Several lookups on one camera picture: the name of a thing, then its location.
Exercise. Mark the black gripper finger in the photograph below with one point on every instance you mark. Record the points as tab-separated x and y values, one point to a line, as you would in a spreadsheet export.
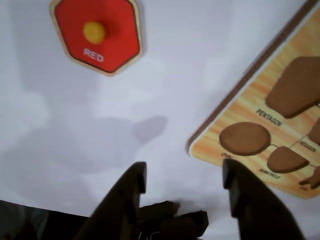
120	207
260	215

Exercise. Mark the wooden shape puzzle board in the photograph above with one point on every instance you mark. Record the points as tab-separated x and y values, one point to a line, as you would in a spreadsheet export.
237	110

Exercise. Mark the red hexagon piece yellow pin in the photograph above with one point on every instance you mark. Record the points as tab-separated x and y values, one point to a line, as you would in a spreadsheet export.
75	32

